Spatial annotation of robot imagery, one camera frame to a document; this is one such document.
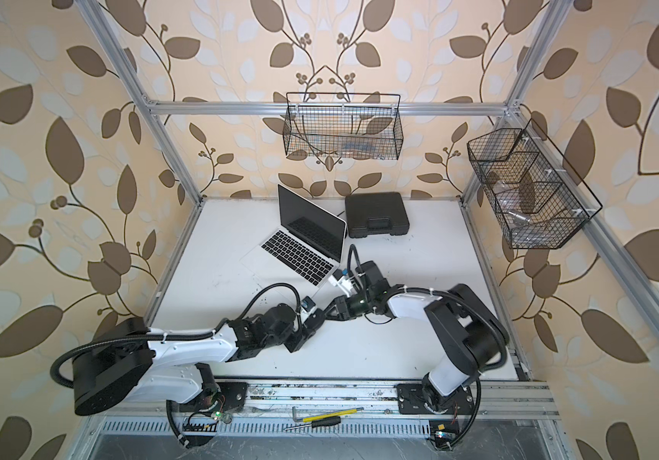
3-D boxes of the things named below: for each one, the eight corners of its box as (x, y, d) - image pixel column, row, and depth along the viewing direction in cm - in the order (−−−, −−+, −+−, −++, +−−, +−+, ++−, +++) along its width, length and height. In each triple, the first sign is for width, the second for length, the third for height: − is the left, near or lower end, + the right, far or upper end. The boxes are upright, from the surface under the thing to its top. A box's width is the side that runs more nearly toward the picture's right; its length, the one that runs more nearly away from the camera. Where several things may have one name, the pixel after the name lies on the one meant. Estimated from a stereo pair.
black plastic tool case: (345, 238, 111) (345, 227, 106) (345, 203, 123) (345, 192, 118) (406, 238, 111) (410, 227, 106) (400, 203, 123) (403, 192, 118)
